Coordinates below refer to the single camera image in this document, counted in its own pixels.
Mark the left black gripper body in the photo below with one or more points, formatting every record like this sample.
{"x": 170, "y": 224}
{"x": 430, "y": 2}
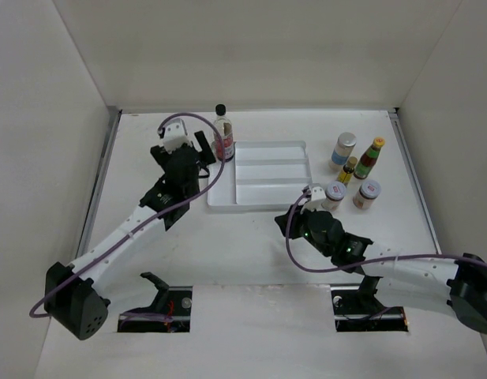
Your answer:
{"x": 162, "y": 154}

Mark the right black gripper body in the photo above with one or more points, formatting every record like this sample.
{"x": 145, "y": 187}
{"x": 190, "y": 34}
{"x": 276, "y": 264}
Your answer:
{"x": 299, "y": 227}

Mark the red-lid spice jar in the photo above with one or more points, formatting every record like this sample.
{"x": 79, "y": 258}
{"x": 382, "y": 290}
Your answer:
{"x": 367, "y": 193}
{"x": 335, "y": 193}

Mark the small yellow label bottle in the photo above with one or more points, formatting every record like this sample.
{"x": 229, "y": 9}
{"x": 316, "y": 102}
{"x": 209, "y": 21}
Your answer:
{"x": 347, "y": 170}

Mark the silver-lid spice jar blue label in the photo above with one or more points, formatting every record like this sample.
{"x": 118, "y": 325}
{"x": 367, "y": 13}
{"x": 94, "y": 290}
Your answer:
{"x": 342, "y": 150}

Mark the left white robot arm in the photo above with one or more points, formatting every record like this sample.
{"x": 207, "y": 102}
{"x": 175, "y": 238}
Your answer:
{"x": 74, "y": 293}

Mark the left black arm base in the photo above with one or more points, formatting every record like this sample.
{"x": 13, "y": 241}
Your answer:
{"x": 169, "y": 312}

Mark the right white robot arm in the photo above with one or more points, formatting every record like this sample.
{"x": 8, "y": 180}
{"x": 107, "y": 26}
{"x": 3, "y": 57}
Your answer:
{"x": 455, "y": 286}

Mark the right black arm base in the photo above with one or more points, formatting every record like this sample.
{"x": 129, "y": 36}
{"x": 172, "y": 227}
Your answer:
{"x": 356, "y": 309}

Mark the clear bottle black cap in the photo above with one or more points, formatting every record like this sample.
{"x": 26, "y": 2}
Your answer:
{"x": 224, "y": 146}

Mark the white divided organizer tray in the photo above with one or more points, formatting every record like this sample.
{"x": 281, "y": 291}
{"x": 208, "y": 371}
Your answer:
{"x": 262, "y": 176}

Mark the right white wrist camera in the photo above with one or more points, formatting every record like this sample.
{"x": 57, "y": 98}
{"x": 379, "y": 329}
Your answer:
{"x": 315, "y": 196}

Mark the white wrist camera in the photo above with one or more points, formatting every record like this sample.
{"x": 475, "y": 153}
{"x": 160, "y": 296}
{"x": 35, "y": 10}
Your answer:
{"x": 315, "y": 196}
{"x": 174, "y": 135}

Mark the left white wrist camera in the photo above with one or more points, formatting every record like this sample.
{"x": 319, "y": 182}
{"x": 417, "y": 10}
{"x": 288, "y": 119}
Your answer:
{"x": 174, "y": 135}

